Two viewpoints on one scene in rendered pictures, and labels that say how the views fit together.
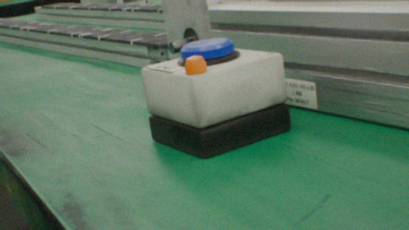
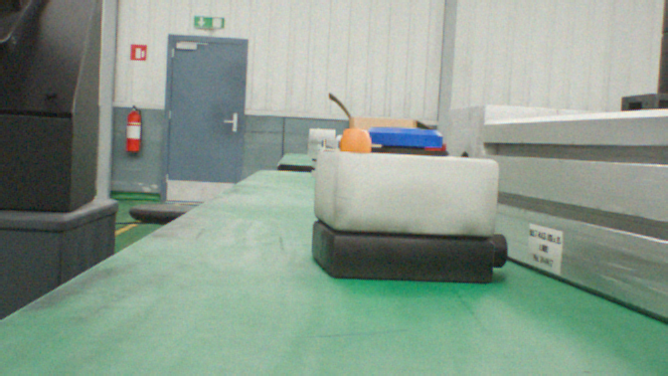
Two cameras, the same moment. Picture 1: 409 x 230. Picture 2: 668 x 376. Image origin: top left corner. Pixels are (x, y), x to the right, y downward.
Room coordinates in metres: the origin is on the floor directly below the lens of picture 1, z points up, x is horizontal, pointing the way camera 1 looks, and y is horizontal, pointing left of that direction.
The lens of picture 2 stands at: (0.06, -0.16, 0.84)
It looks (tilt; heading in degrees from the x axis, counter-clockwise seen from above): 3 degrees down; 22
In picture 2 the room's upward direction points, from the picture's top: 3 degrees clockwise
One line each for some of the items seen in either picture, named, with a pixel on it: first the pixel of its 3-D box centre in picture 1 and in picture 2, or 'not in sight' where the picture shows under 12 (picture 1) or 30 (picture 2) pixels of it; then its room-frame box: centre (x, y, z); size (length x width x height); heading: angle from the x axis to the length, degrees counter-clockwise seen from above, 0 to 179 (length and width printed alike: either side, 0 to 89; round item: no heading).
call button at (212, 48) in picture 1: (208, 54); (403, 146); (0.51, -0.01, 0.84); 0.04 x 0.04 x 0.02
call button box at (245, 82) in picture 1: (223, 93); (415, 210); (0.52, -0.02, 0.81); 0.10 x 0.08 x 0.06; 120
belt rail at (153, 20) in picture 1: (128, 16); not in sight; (1.37, 0.11, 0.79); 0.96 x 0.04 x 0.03; 30
